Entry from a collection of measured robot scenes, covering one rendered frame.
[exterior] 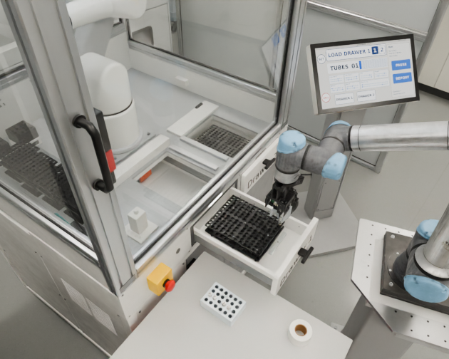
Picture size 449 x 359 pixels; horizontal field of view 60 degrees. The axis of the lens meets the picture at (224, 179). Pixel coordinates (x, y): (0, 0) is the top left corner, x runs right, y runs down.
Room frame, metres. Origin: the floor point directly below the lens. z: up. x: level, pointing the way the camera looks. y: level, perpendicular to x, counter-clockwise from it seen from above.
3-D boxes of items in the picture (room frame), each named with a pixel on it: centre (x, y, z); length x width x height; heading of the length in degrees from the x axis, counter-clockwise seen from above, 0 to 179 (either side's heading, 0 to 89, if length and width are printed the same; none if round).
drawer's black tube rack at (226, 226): (0.86, -0.08, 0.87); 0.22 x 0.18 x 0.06; 56
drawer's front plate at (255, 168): (1.19, -0.15, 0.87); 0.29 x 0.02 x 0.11; 146
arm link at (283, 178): (0.85, -0.19, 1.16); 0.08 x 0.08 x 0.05
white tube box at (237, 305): (0.62, 0.00, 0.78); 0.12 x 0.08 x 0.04; 55
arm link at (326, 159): (0.82, -0.28, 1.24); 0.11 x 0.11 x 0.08; 63
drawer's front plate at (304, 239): (0.75, -0.24, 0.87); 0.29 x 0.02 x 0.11; 146
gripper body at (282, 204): (0.84, -0.18, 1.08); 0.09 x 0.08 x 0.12; 146
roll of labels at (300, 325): (0.52, -0.24, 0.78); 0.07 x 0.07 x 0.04
